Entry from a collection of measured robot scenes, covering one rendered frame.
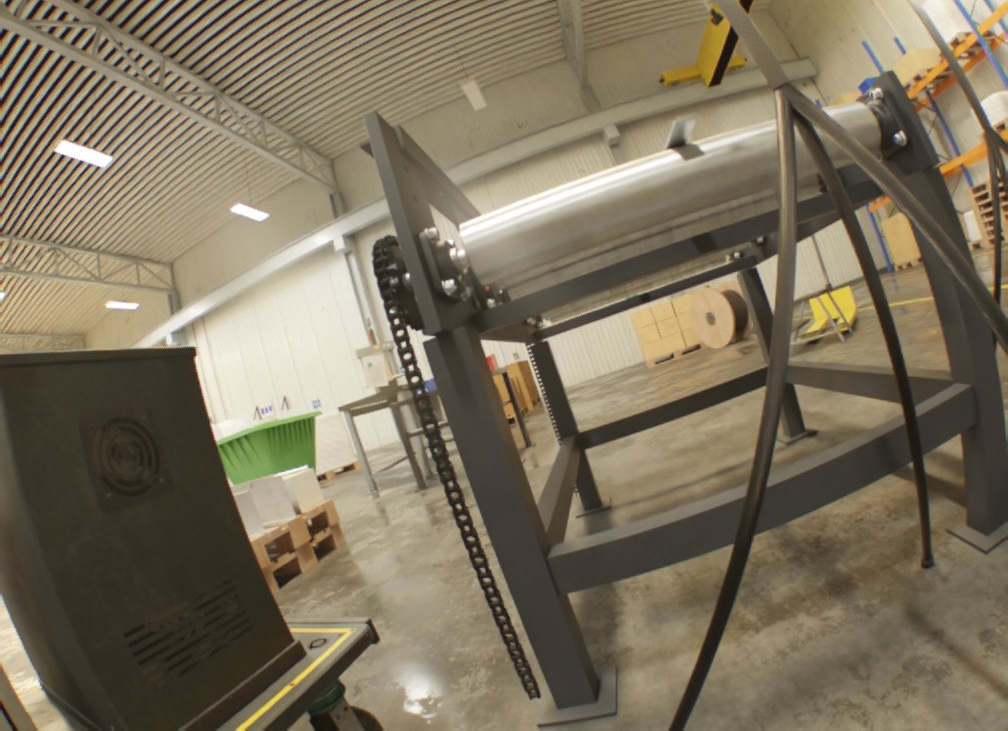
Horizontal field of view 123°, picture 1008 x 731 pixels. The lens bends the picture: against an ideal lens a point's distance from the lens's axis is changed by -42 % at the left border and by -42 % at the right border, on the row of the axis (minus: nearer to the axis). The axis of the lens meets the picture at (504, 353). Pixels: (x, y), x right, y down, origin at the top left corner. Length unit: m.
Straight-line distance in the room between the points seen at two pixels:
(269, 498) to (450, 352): 2.15
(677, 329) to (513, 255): 8.00
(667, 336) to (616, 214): 7.95
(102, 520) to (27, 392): 0.18
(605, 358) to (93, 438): 11.07
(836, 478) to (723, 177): 0.53
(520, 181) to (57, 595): 12.12
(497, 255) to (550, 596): 0.57
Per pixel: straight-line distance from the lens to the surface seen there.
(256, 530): 2.55
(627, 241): 1.03
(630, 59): 13.90
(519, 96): 13.38
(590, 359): 11.35
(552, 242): 0.74
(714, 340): 7.92
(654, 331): 8.65
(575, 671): 0.91
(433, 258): 0.76
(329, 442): 7.93
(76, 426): 0.66
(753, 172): 0.81
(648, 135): 12.69
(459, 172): 12.05
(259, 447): 3.45
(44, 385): 0.66
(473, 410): 0.74
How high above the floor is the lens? 0.64
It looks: 3 degrees up
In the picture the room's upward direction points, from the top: 19 degrees counter-clockwise
